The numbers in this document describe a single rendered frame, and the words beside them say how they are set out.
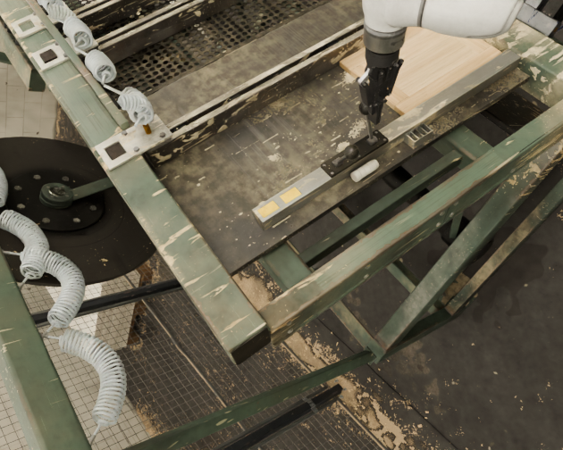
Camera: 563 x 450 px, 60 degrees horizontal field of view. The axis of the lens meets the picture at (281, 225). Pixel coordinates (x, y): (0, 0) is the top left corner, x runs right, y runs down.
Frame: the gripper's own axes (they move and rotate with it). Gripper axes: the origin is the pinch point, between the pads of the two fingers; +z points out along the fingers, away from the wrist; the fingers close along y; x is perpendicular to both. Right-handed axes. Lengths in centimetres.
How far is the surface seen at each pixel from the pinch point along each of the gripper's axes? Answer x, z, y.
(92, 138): 46, 6, -61
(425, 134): -6.3, 13.3, 14.4
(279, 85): 33.8, 10.8, -6.8
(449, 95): -0.2, 12.2, 29.3
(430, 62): 14.9, 14.6, 37.3
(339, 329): 23, 234, 15
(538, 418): -88, 180, 52
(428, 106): 0.2, 12.2, 21.6
